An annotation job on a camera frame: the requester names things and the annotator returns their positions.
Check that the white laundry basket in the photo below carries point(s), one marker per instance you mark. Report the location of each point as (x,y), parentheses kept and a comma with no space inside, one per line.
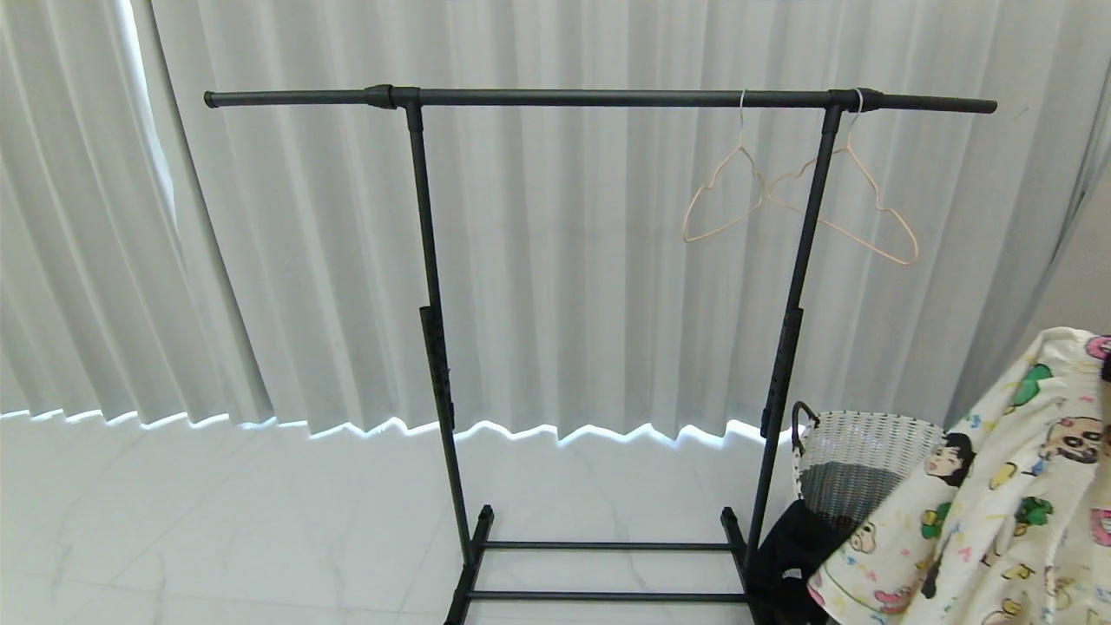
(868,443)

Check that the black clothes rack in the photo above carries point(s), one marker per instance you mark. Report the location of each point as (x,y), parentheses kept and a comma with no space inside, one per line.
(608,97)

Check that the cream printed garment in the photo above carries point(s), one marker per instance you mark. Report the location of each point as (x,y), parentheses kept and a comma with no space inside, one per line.
(998,521)

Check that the pink clothes hanger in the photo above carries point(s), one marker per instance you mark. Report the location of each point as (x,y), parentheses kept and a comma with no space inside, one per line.
(725,222)
(868,245)

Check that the black garment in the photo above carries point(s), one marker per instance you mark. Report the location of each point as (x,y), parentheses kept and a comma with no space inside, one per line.
(794,555)

